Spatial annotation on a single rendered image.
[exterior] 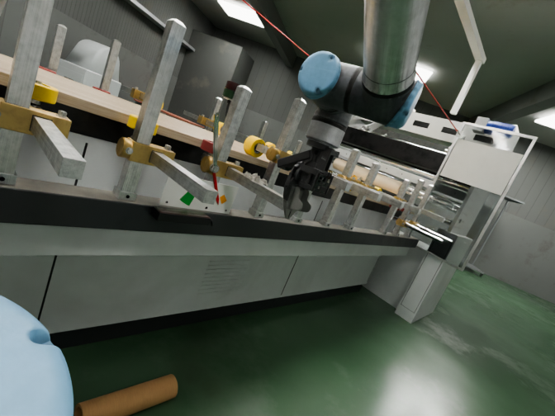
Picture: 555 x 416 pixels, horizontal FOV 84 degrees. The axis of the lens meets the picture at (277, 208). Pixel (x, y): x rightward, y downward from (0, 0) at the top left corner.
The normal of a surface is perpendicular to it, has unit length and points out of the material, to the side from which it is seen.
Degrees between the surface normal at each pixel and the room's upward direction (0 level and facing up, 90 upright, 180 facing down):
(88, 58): 72
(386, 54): 152
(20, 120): 90
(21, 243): 90
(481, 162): 90
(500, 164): 90
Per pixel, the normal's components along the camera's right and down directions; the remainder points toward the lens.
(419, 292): -0.65, -0.11
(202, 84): -0.22, 0.11
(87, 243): 0.65, 0.40
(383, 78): -0.32, 0.90
